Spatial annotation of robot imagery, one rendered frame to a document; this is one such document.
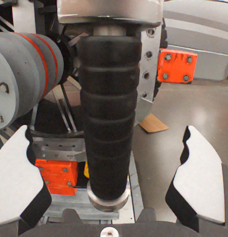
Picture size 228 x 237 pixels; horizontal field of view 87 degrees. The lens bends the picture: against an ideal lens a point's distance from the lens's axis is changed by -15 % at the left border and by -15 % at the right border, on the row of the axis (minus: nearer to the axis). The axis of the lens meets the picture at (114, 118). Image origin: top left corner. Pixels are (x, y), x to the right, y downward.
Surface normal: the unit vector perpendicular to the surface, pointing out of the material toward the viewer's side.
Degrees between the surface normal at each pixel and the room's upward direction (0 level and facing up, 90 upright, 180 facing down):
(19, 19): 90
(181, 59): 90
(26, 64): 71
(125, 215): 0
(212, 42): 90
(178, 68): 90
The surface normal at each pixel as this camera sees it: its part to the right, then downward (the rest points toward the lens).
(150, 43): 0.04, 0.50
